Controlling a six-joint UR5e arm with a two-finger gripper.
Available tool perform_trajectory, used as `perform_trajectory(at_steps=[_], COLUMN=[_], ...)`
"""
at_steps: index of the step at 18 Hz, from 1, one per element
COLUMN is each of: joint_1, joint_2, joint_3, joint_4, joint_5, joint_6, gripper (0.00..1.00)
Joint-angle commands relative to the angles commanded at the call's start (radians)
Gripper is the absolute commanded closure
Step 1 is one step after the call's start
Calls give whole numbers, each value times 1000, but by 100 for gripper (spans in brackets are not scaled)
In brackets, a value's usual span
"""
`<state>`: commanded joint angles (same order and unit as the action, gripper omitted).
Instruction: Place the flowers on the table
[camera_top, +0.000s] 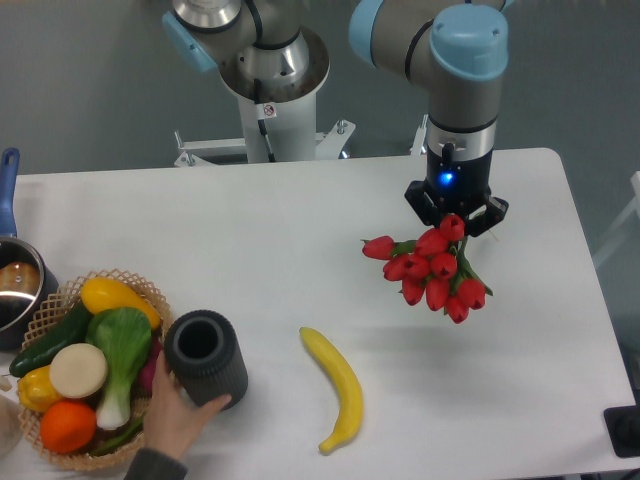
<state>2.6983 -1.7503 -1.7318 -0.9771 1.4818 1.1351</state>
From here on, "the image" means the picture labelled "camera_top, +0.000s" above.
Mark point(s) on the green chili pepper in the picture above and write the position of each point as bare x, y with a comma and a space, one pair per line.
111, 445

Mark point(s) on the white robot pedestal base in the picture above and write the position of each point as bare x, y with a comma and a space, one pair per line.
273, 132

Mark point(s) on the dark grey ribbed vase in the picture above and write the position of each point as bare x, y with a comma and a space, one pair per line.
202, 349

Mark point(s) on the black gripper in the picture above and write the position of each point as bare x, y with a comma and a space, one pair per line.
458, 187

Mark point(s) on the dark pot with blue handle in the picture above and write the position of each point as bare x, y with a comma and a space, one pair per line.
26, 281

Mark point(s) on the yellow banana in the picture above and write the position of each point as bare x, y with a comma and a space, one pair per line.
346, 384

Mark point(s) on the dark green cucumber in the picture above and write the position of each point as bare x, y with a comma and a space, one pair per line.
71, 329

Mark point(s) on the orange fruit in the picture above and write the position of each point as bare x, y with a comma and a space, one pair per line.
68, 426

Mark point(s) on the red tulip bouquet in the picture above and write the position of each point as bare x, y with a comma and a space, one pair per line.
433, 269

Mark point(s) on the grey sleeved forearm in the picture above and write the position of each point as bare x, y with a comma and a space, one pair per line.
150, 464

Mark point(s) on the yellow bell pepper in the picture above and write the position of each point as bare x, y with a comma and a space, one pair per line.
36, 392

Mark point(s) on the purple red radish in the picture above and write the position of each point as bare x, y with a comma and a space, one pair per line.
147, 372

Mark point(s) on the black device at table edge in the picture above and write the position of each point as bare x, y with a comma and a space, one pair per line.
623, 429

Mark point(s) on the person's bare hand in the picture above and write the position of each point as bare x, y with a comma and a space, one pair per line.
171, 425

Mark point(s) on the yellow squash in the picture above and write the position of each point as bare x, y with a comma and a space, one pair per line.
100, 294

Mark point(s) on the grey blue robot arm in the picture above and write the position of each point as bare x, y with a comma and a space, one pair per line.
456, 50

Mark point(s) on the green white bok choy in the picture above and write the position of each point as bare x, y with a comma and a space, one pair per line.
124, 336

